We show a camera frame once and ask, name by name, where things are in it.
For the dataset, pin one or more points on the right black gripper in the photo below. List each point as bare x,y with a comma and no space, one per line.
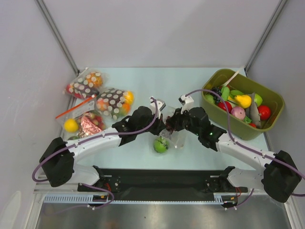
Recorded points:
175,121

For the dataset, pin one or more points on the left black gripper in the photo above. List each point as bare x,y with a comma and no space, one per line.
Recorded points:
159,126

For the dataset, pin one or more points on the purple fake grape bunch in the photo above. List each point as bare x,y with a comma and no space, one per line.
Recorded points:
169,123

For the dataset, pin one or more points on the clear zip top bag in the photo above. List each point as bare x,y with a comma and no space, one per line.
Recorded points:
175,139

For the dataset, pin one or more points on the green fake apple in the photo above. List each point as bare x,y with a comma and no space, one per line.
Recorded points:
161,145

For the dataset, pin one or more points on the yellow fake lemon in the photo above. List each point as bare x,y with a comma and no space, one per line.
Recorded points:
244,101

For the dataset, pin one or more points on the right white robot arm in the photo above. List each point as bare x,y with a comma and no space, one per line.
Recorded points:
275,173

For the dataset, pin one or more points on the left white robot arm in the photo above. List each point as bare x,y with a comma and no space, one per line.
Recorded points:
60,160

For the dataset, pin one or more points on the polka dot bag near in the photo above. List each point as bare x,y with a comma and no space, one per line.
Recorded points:
115,103

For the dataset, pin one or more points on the polka dot bag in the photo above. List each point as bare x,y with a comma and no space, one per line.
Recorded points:
115,103
87,84

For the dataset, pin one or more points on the orange zip clear bag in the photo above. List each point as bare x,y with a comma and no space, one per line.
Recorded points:
87,116

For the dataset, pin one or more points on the grey fake fish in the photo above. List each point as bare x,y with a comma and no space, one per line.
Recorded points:
253,113

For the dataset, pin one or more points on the polka dot bag far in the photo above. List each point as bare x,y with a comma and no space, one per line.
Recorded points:
87,84

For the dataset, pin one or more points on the yellow lemon in bag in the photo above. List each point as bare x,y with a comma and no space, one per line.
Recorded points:
71,126

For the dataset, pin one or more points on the red tomato in bin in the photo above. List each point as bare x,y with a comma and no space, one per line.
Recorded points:
226,106

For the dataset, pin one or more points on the pink onion in bin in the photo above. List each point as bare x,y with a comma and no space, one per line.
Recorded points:
238,112

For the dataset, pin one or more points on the olive green plastic bin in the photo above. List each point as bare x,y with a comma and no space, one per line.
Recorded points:
238,127

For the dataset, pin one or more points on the green starfruit in bin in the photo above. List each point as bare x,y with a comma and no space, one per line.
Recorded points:
234,93

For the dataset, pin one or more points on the green lettuce in bin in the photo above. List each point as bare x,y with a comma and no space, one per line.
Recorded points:
247,120

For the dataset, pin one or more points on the green apple in bin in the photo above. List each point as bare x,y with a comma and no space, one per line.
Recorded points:
258,100

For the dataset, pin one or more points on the red apple in bin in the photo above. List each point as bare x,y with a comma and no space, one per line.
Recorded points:
264,112

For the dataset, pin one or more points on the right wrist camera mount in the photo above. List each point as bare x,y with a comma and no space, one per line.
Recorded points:
187,102

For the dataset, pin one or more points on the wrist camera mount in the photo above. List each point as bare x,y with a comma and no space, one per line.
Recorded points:
187,102
156,106

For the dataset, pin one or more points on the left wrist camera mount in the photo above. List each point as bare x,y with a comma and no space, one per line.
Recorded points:
156,106

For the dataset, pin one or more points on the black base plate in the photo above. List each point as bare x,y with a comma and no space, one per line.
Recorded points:
124,181

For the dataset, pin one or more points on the white cable duct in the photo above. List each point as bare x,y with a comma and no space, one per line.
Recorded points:
140,197

